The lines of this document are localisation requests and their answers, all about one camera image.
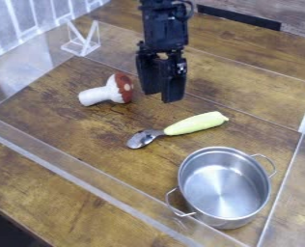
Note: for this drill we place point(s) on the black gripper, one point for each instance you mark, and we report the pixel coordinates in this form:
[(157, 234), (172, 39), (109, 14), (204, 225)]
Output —
[(165, 36)]

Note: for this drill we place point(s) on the toy mushroom red cap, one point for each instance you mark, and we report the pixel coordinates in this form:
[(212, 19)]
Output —
[(118, 90)]

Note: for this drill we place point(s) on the clear acrylic triangle stand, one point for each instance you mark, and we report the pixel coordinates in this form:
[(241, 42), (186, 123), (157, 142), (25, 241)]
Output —
[(80, 45)]

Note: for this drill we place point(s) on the black bar on table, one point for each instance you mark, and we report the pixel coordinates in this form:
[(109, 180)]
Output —
[(245, 18)]

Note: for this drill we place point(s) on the stainless steel pot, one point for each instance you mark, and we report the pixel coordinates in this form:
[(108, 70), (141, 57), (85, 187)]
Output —
[(224, 187)]

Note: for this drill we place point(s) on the clear acrylic front barrier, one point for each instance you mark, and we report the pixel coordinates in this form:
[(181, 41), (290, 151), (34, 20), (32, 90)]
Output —
[(150, 210)]

